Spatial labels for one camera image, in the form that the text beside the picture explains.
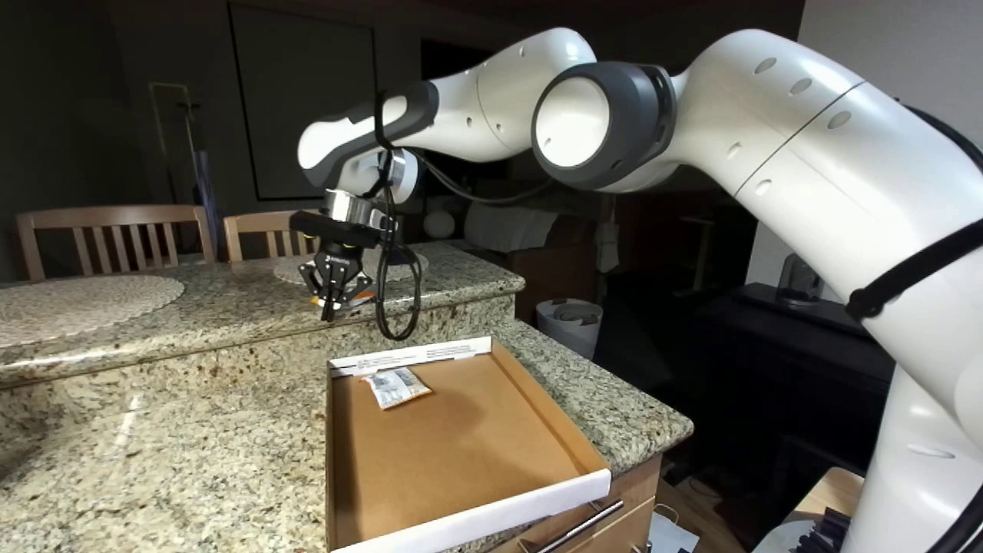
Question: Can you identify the dark sideboard cabinet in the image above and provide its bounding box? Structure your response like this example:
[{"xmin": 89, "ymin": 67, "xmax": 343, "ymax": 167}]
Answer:
[{"xmin": 672, "ymin": 282, "xmax": 903, "ymax": 518}]

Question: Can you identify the black cable strap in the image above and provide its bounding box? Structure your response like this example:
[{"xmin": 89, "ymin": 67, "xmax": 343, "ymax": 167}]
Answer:
[{"xmin": 844, "ymin": 214, "xmax": 983, "ymax": 323}]

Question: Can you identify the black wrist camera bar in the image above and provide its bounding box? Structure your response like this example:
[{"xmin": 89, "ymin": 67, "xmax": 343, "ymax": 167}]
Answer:
[{"xmin": 286, "ymin": 206, "xmax": 385, "ymax": 251}]

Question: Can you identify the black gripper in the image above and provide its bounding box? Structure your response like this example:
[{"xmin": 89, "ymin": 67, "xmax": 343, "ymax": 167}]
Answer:
[{"xmin": 297, "ymin": 244, "xmax": 375, "ymax": 323}]

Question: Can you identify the small round white object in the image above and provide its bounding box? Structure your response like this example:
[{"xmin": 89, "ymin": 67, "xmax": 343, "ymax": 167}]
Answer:
[{"xmin": 422, "ymin": 209, "xmax": 459, "ymax": 244}]

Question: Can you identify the orange sachet with white back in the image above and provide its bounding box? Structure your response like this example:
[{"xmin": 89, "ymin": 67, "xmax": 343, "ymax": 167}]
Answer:
[{"xmin": 363, "ymin": 367, "xmax": 434, "ymax": 413}]

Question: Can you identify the flat cardboard box white rim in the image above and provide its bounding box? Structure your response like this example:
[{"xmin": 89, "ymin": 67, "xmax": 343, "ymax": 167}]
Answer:
[{"xmin": 322, "ymin": 334, "xmax": 615, "ymax": 553}]

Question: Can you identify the light wooden board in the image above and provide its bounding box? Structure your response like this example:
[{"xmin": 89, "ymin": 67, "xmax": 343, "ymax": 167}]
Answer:
[{"xmin": 792, "ymin": 468, "xmax": 871, "ymax": 519}]

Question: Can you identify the metal kettle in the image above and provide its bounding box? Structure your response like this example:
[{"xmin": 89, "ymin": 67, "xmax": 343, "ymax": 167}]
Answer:
[{"xmin": 774, "ymin": 251, "xmax": 822, "ymax": 306}]

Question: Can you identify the white trash bin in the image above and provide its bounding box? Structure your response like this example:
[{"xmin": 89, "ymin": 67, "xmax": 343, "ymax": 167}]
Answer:
[{"xmin": 534, "ymin": 295, "xmax": 605, "ymax": 362}]

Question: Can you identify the round woven placemat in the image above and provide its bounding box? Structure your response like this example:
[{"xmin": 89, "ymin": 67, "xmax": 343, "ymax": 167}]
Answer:
[
  {"xmin": 271, "ymin": 245, "xmax": 430, "ymax": 293},
  {"xmin": 0, "ymin": 275, "xmax": 189, "ymax": 350}
]

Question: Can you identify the metal drawer handle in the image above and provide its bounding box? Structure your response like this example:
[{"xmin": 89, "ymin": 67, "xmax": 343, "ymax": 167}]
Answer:
[{"xmin": 531, "ymin": 498, "xmax": 628, "ymax": 553}]

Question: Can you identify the wooden slat-back chair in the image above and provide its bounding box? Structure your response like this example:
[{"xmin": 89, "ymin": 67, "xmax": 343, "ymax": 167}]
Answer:
[
  {"xmin": 13, "ymin": 203, "xmax": 218, "ymax": 287},
  {"xmin": 220, "ymin": 206, "xmax": 322, "ymax": 267}
]

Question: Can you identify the white bag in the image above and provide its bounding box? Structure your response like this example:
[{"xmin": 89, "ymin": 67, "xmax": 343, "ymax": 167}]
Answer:
[{"xmin": 465, "ymin": 196, "xmax": 563, "ymax": 254}]

